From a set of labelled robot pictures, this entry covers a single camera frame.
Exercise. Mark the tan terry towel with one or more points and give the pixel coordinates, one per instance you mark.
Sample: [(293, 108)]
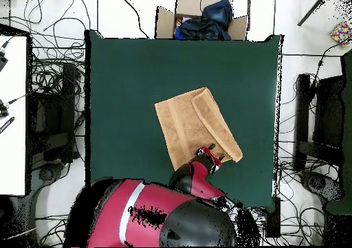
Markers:
[(181, 121)]

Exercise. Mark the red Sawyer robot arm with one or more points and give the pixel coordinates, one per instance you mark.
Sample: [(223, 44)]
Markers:
[(165, 204)]

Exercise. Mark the black power box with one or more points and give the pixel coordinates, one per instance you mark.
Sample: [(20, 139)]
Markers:
[(272, 217)]

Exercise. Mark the black metal stand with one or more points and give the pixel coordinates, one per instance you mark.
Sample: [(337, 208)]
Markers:
[(67, 107), (302, 107)]

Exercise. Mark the dark green table cloth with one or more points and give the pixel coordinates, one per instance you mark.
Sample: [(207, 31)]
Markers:
[(132, 94)]

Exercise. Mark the dark navy garment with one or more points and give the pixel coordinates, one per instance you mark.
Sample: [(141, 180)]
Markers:
[(200, 29)]

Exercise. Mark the open cardboard box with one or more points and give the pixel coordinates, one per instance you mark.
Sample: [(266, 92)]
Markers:
[(165, 22)]

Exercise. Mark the blue denim jeans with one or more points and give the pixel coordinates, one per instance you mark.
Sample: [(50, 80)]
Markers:
[(218, 11)]

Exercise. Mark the grey metal bar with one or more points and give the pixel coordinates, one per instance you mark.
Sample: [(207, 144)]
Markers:
[(312, 11)]

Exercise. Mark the multicoloured patterned cloth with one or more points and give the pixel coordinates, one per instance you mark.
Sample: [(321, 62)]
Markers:
[(341, 33)]

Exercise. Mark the white side table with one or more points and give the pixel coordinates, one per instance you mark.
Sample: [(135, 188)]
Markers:
[(12, 121)]

